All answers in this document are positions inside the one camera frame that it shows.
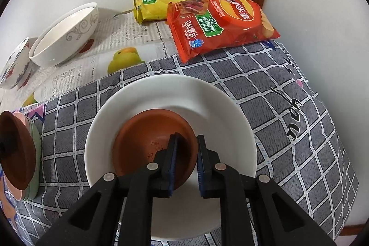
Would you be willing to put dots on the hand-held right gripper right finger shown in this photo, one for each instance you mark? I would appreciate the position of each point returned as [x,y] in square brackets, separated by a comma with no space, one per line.
[200,174]

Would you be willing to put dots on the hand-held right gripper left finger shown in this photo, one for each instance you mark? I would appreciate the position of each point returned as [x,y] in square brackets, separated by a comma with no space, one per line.
[172,165]

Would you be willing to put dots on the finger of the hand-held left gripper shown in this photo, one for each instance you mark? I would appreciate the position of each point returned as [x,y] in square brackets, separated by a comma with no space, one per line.
[3,146]

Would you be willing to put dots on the small brown bowl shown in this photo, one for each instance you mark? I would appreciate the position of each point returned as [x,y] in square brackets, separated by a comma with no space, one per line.
[138,142]
[17,148]

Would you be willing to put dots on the pink rectangular plate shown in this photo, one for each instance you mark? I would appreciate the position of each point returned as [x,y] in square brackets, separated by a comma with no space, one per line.
[19,115]

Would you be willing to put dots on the green rectangular plate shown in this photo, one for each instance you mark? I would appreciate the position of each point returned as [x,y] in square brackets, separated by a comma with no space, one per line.
[36,171]

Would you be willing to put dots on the plain white bowl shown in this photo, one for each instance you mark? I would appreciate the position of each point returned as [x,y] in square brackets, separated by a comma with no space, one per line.
[224,119]

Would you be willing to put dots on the white bowl with blue pattern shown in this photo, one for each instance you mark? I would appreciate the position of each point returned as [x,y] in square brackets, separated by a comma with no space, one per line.
[14,67]

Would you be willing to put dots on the grey checkered tablecloth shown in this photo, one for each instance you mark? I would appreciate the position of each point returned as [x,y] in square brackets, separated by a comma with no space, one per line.
[288,107]

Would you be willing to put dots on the white bowl with grey swirls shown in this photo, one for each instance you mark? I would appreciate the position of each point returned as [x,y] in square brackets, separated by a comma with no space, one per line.
[66,45]

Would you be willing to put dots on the white bowl with red print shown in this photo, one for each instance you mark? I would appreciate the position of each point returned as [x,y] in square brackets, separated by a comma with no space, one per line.
[54,35]

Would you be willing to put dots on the red chip bag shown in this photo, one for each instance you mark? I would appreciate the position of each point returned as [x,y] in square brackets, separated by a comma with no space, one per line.
[219,29]

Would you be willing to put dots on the brown wooden baseboard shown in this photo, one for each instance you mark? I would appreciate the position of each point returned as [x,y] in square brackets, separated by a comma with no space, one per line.
[351,228]

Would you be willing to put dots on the yellow chip bag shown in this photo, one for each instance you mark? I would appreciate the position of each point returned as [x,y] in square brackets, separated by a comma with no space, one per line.
[155,4]

